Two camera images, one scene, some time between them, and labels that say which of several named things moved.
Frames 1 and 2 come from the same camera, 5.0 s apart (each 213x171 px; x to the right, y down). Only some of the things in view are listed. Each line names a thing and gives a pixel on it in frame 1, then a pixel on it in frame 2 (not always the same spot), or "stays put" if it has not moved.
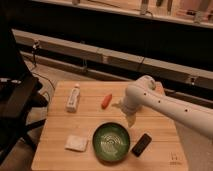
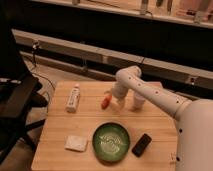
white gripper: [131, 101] → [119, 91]
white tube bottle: [74, 96] stays put
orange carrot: [107, 99] stays put
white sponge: [76, 143] stays put
